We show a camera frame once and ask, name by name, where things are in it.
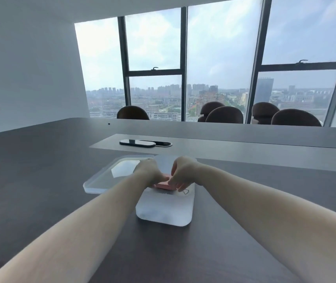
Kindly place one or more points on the person's right hand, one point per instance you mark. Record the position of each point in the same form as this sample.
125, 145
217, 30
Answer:
187, 170

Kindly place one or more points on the person's left hand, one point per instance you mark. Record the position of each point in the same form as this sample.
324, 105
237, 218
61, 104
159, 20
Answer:
148, 172

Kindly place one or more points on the person's left fingers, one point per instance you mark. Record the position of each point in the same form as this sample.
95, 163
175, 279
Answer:
159, 178

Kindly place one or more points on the person's right fingers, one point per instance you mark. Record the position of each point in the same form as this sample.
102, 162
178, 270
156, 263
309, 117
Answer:
179, 184

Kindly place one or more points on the pink notepad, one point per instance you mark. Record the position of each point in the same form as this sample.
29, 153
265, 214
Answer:
163, 186

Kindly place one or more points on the person's left forearm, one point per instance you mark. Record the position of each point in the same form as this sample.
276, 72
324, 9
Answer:
76, 232

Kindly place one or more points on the person's right forearm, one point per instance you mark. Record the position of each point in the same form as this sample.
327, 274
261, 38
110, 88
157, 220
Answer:
274, 221

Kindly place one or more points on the metal binder clip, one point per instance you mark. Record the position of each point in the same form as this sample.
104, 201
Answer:
186, 191

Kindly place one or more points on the clear plastic container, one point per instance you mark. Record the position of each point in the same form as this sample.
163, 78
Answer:
165, 210

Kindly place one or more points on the black smartphone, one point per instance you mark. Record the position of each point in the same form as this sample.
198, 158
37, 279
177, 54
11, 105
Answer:
137, 142

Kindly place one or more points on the clear plastic lid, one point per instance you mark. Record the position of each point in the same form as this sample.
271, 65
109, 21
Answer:
112, 176

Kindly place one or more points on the brown office chair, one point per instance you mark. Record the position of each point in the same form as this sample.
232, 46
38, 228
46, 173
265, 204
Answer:
224, 115
264, 109
210, 106
296, 118
132, 113

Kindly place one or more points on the dark window frame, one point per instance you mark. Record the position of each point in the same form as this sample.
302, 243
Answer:
184, 55

